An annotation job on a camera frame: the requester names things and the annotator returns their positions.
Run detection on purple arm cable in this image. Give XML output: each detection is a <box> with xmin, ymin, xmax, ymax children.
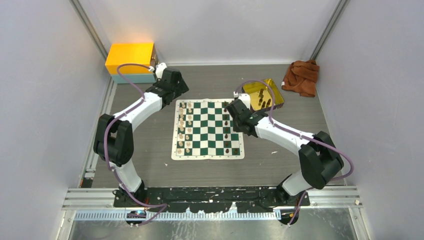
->
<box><xmin>234</xmin><ymin>79</ymin><xmax>355</xmax><ymax>226</ymax></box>
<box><xmin>103</xmin><ymin>63</ymin><xmax>170</xmax><ymax>227</ymax></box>

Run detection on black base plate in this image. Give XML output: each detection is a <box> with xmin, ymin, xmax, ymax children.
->
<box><xmin>113</xmin><ymin>186</ymin><xmax>310</xmax><ymax>214</ymax></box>

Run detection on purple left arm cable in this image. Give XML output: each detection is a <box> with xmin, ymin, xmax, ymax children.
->
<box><xmin>103</xmin><ymin>63</ymin><xmax>170</xmax><ymax>227</ymax></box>

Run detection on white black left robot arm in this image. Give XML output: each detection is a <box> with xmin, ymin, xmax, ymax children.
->
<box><xmin>93</xmin><ymin>65</ymin><xmax>189</xmax><ymax>207</ymax></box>

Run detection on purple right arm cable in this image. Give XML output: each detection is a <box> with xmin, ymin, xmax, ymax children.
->
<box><xmin>234</xmin><ymin>79</ymin><xmax>355</xmax><ymax>226</ymax></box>

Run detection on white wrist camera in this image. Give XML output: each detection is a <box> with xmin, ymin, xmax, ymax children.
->
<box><xmin>148</xmin><ymin>62</ymin><xmax>167</xmax><ymax>79</ymax></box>
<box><xmin>233</xmin><ymin>91</ymin><xmax>251</xmax><ymax>109</ymax></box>

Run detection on aluminium frame rail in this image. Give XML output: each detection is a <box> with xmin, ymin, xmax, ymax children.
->
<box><xmin>62</xmin><ymin>185</ymin><xmax>363</xmax><ymax>221</ymax></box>

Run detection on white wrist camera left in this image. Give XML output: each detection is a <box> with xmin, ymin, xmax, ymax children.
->
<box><xmin>148</xmin><ymin>62</ymin><xmax>167</xmax><ymax>79</ymax></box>

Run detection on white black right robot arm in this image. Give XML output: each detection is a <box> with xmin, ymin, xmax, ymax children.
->
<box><xmin>225</xmin><ymin>98</ymin><xmax>344</xmax><ymax>206</ymax></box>

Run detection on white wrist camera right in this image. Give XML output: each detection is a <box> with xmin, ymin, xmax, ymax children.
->
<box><xmin>233</xmin><ymin>91</ymin><xmax>251</xmax><ymax>109</ymax></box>

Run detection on yellow and teal box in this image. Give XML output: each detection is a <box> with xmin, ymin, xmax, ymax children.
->
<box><xmin>105</xmin><ymin>42</ymin><xmax>159</xmax><ymax>84</ymax></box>

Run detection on green white chess mat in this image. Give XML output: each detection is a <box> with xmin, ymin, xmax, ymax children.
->
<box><xmin>171</xmin><ymin>98</ymin><xmax>245</xmax><ymax>161</ymax></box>

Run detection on brown crumpled cloth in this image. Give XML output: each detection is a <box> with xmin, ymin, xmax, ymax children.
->
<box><xmin>281</xmin><ymin>59</ymin><xmax>320</xmax><ymax>98</ymax></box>

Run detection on gold metal tin tray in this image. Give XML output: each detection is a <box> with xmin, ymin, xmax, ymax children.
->
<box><xmin>242</xmin><ymin>78</ymin><xmax>284</xmax><ymax>112</ymax></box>

